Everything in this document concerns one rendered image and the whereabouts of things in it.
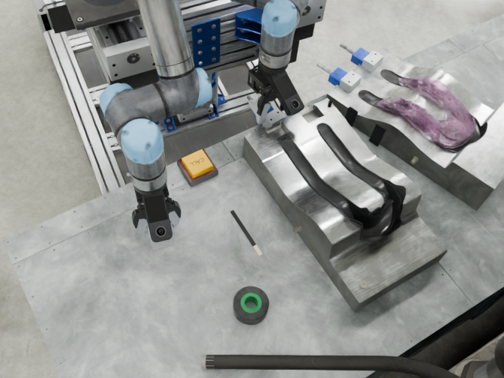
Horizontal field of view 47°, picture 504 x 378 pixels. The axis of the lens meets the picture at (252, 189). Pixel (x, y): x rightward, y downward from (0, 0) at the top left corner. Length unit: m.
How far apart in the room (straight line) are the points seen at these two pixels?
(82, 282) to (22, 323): 0.91
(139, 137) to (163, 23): 0.22
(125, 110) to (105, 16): 0.45
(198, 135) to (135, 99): 1.16
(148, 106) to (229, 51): 0.72
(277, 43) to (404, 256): 0.57
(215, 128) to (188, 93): 1.16
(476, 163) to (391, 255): 0.33
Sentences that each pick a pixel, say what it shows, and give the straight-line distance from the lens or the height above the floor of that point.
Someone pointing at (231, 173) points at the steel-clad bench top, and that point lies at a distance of 1.50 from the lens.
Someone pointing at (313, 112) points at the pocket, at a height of 0.86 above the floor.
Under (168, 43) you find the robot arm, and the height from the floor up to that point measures 1.26.
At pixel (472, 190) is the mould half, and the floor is 0.86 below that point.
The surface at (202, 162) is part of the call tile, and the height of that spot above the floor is 0.84.
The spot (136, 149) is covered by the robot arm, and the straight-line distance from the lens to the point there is 1.07.
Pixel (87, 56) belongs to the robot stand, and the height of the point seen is 0.21.
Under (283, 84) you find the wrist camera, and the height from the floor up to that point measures 1.00.
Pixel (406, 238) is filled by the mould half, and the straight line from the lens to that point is 1.41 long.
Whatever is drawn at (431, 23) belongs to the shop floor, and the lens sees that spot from 3.26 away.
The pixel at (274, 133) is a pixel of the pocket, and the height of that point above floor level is 0.86.
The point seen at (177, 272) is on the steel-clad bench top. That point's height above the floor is 0.80.
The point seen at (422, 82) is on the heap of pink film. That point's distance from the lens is 1.65.
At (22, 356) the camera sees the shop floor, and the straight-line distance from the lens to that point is 2.24.
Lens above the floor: 2.06
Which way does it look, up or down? 58 degrees down
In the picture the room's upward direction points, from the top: 6 degrees clockwise
